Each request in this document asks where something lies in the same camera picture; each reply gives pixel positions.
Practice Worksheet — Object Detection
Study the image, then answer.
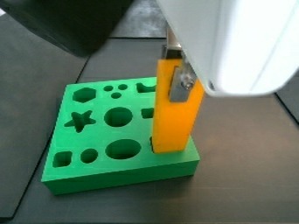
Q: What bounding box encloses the orange rectangular block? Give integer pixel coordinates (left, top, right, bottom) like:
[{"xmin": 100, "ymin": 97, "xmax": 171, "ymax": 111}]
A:
[{"xmin": 152, "ymin": 59, "xmax": 204, "ymax": 153}]

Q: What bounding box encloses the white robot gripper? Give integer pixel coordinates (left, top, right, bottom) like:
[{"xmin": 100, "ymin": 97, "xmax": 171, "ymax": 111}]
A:
[{"xmin": 156, "ymin": 0, "xmax": 299, "ymax": 102}]

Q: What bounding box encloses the green shape sorter block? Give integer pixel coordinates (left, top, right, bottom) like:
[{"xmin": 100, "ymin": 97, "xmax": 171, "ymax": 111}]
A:
[{"xmin": 41, "ymin": 77, "xmax": 200, "ymax": 195}]

